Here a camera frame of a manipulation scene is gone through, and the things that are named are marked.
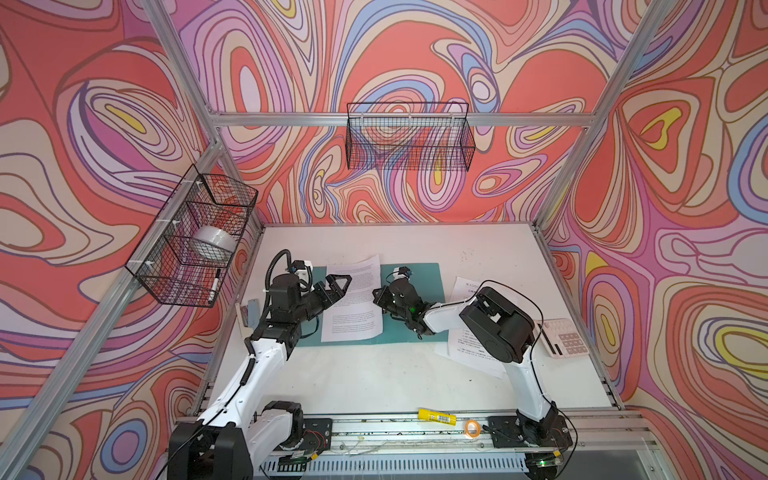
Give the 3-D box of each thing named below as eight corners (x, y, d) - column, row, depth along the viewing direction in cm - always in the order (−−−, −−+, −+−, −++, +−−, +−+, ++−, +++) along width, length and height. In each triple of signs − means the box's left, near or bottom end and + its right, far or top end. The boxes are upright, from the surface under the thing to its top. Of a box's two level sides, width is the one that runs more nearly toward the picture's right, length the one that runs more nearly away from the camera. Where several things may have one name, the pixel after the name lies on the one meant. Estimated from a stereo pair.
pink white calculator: (552, 359, 88) (557, 354, 85) (536, 324, 95) (540, 319, 92) (584, 355, 88) (590, 351, 86) (566, 321, 95) (571, 316, 93)
